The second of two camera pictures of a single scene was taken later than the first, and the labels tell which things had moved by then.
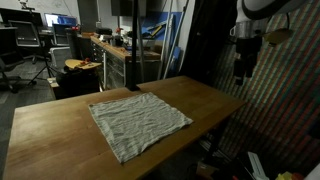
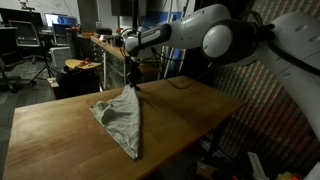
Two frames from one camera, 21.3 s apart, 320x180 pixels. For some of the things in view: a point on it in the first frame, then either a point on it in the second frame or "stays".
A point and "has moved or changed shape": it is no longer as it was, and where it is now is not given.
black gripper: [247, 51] -> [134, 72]
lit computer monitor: [60, 19] stays
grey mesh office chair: [26, 40] stays
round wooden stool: [73, 63] stays
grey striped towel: [133, 124] has moved or changed shape
